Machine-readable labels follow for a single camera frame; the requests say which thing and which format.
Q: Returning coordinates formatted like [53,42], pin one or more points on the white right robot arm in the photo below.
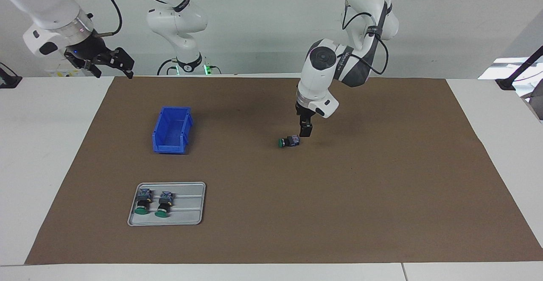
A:
[46,5]

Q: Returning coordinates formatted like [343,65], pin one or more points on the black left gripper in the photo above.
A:
[305,114]

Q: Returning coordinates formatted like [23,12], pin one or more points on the black angled stand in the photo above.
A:
[505,83]

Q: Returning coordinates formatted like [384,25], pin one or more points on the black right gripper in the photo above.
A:
[93,49]

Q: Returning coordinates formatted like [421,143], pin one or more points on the brown paper mat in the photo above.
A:
[297,196]

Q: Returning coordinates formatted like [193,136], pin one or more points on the blue plastic bin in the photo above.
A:
[169,147]

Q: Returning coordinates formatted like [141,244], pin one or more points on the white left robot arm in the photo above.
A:
[318,81]

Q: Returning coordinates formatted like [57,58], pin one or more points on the grey chair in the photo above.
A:
[538,107]

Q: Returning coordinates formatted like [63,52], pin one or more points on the grey metal tray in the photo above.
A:
[182,217]

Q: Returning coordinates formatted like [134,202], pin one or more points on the green push button switch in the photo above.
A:
[143,199]
[164,202]
[292,141]

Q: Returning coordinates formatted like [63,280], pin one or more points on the black table clamp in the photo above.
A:
[8,80]

